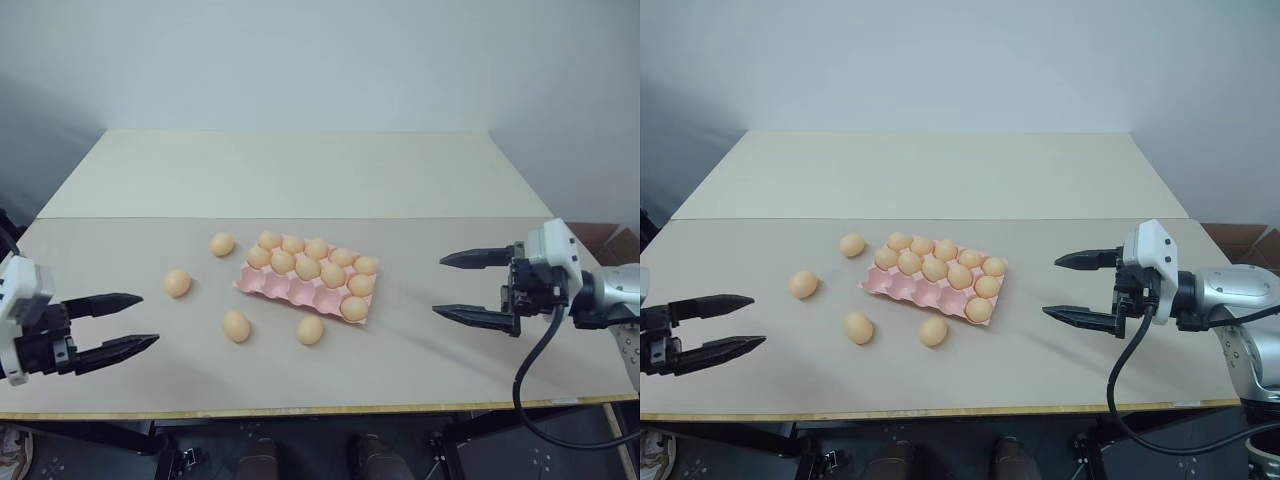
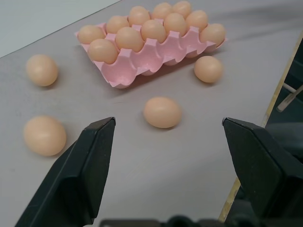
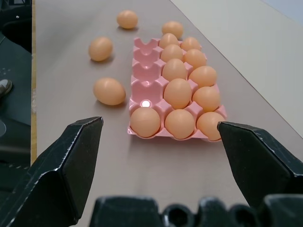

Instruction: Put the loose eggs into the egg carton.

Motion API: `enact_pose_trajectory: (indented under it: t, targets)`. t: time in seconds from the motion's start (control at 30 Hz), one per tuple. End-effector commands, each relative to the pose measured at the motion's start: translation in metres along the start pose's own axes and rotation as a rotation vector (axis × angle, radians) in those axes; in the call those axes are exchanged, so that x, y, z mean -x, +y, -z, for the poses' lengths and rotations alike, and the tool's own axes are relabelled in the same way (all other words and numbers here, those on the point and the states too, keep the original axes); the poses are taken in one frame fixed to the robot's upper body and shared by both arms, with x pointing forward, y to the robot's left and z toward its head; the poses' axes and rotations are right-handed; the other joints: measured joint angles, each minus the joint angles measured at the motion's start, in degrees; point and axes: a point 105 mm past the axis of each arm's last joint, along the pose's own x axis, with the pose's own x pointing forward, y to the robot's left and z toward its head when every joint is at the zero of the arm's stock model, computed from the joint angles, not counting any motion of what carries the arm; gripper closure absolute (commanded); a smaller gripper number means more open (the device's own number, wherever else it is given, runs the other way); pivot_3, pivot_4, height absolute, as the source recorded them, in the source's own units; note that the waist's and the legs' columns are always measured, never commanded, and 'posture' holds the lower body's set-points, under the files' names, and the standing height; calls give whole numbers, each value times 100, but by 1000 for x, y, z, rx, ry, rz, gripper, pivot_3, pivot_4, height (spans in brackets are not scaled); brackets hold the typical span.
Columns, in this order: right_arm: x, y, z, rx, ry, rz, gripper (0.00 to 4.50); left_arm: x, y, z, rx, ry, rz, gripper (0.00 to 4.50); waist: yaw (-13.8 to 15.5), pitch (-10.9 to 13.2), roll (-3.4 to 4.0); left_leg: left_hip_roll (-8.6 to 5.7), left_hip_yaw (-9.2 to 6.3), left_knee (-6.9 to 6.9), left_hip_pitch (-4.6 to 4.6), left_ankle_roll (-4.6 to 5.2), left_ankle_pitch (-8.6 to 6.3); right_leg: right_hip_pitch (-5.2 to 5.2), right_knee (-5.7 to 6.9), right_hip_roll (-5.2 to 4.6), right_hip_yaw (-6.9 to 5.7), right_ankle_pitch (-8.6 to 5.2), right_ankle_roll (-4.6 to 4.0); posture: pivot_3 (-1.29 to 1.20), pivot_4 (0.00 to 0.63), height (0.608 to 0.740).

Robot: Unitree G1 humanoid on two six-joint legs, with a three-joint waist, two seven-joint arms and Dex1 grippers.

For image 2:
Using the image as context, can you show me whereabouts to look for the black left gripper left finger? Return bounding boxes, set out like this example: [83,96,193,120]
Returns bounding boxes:
[13,116,116,227]

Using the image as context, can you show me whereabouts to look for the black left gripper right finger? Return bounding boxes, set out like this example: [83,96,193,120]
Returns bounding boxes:
[222,117,303,225]

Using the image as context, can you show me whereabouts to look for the beige egg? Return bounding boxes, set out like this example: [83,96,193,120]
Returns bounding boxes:
[151,2,173,20]
[163,12,187,37]
[194,55,223,83]
[172,0,192,18]
[87,38,118,65]
[128,6,151,26]
[23,115,67,157]
[106,15,130,34]
[200,23,226,47]
[141,19,167,44]
[78,25,106,45]
[26,54,59,87]
[185,10,209,33]
[143,96,183,129]
[115,26,145,52]

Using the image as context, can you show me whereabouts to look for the wooden stool leg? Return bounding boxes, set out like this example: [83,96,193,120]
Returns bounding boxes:
[276,83,303,113]

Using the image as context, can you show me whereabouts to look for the pink egg tray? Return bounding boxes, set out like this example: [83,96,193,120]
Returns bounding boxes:
[74,17,228,90]

